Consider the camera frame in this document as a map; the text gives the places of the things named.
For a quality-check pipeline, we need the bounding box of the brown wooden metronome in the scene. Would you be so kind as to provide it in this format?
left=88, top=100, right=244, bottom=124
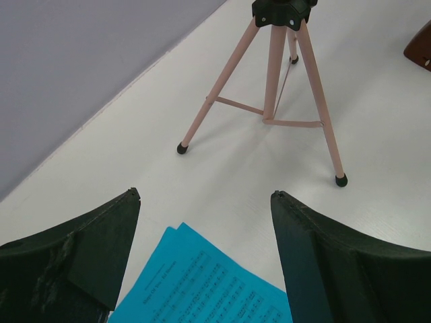
left=403, top=21, right=431, bottom=71

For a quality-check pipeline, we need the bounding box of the blue sheet music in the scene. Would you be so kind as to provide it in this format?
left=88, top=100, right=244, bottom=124
left=157, top=227, right=177, bottom=249
left=108, top=223, right=292, bottom=323

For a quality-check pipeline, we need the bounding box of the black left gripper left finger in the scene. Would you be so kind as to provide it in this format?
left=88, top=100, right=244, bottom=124
left=1, top=188, right=141, bottom=322

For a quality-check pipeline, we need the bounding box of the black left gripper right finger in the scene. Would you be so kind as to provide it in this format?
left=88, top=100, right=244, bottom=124
left=271, top=191, right=430, bottom=322

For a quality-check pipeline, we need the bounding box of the pink music stand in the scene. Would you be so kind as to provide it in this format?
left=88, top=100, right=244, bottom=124
left=176, top=1, right=348, bottom=187

